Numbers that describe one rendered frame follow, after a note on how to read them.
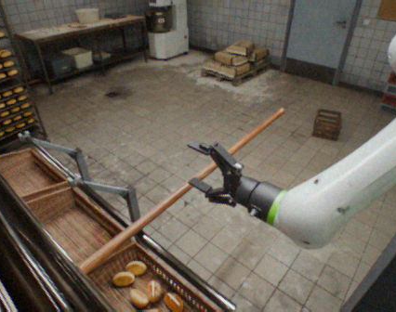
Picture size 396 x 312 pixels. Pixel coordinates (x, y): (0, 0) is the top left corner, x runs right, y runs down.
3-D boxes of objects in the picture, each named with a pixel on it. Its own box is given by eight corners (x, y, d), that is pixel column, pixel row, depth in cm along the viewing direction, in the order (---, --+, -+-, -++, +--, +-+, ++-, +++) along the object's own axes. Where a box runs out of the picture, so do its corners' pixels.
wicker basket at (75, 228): (52, 327, 111) (26, 296, 94) (0, 253, 139) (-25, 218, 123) (137, 253, 141) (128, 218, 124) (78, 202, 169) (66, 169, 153)
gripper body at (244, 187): (249, 191, 63) (217, 175, 68) (245, 215, 68) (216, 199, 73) (265, 175, 68) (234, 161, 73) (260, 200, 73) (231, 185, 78)
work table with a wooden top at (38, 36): (50, 95, 444) (33, 39, 390) (31, 84, 486) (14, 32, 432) (149, 61, 578) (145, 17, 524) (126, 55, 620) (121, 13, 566)
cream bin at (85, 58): (77, 69, 477) (74, 56, 463) (63, 64, 503) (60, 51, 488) (94, 64, 500) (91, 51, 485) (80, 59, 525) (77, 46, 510)
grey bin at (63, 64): (55, 76, 451) (50, 62, 437) (42, 70, 478) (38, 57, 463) (73, 70, 473) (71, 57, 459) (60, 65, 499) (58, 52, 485)
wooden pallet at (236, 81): (236, 86, 466) (237, 79, 458) (201, 76, 508) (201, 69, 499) (270, 70, 539) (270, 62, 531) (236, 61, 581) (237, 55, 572)
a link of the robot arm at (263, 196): (283, 207, 71) (289, 181, 66) (260, 235, 64) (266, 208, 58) (262, 196, 74) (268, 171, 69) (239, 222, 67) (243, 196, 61)
